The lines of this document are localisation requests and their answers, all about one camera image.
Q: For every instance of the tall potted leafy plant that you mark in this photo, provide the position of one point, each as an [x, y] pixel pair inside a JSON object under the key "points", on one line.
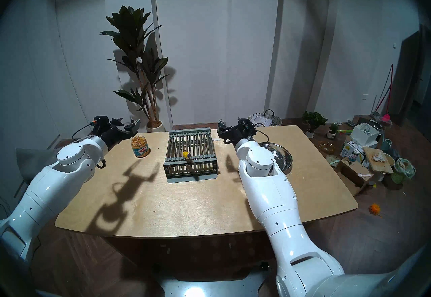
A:
{"points": [[129, 27]]}

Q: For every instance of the open white box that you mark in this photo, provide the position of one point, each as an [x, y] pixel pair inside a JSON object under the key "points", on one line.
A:
{"points": [[360, 134]]}

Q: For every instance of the amber glass bowl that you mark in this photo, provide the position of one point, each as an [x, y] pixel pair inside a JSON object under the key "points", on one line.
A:
{"points": [[326, 147]]}

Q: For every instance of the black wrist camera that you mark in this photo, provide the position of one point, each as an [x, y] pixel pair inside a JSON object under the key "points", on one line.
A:
{"points": [[101, 121], [245, 123]]}

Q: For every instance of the white plastic spoon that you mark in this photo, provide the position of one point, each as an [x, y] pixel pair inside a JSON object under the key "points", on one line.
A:
{"points": [[363, 175]]}

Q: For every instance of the brown cardboard box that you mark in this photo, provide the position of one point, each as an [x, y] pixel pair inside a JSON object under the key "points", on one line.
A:
{"points": [[353, 171]]}

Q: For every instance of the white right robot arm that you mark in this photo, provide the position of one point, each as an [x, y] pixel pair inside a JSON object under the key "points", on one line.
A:
{"points": [[269, 198]]}

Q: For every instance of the stainless steel bowl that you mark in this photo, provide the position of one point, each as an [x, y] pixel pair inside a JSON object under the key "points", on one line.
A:
{"points": [[281, 155]]}

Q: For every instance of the crumpled white tissue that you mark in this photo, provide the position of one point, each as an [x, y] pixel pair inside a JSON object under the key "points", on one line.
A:
{"points": [[377, 156]]}

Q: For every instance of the rolled grey mat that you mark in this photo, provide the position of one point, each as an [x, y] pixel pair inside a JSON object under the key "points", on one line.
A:
{"points": [[33, 161]]}

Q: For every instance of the wooden board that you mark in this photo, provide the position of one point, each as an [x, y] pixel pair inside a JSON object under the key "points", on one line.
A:
{"points": [[370, 165]]}

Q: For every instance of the pale ceramic plate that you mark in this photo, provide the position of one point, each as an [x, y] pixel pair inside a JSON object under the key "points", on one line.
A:
{"points": [[332, 159]]}

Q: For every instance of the pale green jug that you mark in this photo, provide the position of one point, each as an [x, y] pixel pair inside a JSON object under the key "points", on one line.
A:
{"points": [[389, 145]]}

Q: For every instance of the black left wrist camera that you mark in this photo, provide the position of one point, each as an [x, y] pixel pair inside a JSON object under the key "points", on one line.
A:
{"points": [[101, 121]]}

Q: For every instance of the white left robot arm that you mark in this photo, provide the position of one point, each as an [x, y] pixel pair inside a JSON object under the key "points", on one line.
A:
{"points": [[50, 185]]}

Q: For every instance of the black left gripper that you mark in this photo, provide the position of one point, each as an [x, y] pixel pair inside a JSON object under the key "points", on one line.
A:
{"points": [[112, 135]]}

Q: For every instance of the orange ball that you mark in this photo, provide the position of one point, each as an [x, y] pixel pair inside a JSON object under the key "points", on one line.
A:
{"points": [[374, 208]]}

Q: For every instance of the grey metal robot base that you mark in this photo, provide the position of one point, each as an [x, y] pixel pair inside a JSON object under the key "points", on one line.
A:
{"points": [[215, 286]]}

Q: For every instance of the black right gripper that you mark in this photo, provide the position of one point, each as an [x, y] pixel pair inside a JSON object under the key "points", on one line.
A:
{"points": [[235, 133]]}

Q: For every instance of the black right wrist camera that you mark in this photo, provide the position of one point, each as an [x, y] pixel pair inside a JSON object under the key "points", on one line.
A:
{"points": [[245, 123]]}

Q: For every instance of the grey metal dish rack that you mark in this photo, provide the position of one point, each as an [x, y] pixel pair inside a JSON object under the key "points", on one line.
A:
{"points": [[188, 168]]}

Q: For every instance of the green yellow stick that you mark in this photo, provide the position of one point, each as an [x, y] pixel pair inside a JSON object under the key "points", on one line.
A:
{"points": [[346, 130]]}

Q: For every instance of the tiny potted plant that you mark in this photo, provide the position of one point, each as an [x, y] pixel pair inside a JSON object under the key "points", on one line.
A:
{"points": [[333, 128]]}

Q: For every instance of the dark door panel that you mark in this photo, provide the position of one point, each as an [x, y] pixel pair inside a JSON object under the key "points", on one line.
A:
{"points": [[412, 74]]}

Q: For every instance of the printed white carton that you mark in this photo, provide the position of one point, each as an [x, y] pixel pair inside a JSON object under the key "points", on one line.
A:
{"points": [[348, 150]]}

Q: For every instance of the bushy small potted plant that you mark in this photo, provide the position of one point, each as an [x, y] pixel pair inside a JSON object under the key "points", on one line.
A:
{"points": [[313, 118]]}

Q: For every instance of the open peanut butter jar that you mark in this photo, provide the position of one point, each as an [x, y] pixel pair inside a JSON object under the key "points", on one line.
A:
{"points": [[140, 149]]}

